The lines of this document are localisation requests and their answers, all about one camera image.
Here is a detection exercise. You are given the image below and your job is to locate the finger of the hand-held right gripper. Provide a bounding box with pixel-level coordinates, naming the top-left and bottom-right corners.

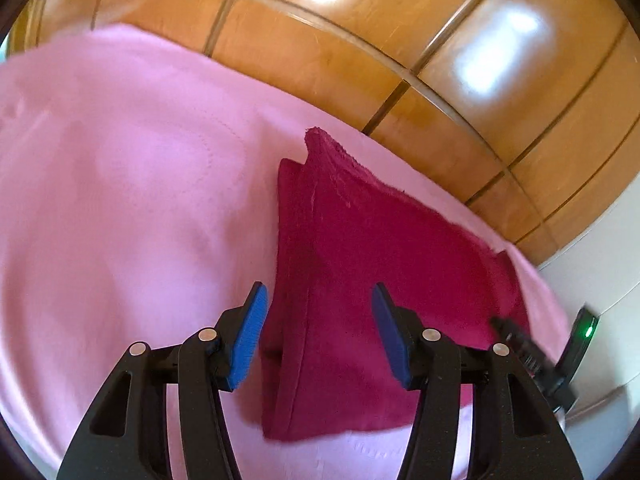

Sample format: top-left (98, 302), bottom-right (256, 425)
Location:
top-left (491, 316), bottom-right (563, 401)

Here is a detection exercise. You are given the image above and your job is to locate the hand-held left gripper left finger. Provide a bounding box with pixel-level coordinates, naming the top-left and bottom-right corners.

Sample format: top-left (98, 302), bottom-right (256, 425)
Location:
top-left (56, 281), bottom-right (269, 480)

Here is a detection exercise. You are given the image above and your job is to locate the pink blanket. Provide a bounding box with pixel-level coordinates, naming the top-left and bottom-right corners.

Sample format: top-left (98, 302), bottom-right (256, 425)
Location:
top-left (0, 24), bottom-right (576, 480)

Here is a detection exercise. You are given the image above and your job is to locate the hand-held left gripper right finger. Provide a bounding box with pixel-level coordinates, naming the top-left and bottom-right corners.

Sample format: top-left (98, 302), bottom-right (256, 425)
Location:
top-left (371, 282), bottom-right (585, 480)

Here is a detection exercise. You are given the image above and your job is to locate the maroon long-sleeved shirt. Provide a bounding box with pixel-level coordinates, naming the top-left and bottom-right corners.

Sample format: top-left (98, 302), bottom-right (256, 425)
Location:
top-left (260, 127), bottom-right (533, 443)

